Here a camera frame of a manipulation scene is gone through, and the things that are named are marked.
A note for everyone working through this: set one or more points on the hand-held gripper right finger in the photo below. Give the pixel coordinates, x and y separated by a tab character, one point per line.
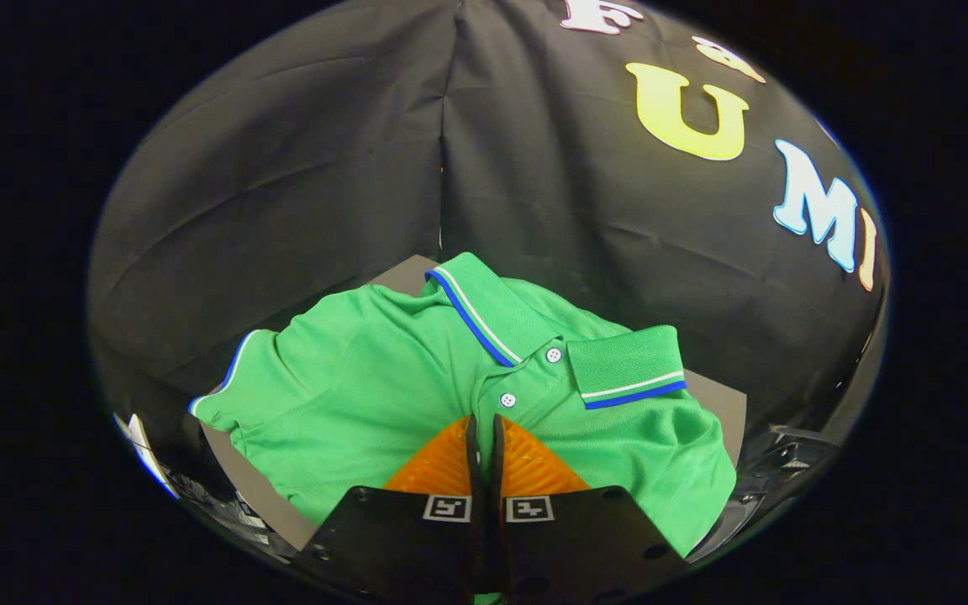
497	470

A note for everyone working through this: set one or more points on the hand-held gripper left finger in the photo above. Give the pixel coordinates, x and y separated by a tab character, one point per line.
475	470

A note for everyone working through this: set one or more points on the green polo shirt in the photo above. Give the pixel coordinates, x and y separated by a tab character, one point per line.
366	395

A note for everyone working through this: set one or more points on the grey washing machine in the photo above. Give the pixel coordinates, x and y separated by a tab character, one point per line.
778	470

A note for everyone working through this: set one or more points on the grey cabinet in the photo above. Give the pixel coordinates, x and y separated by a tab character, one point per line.
274	512

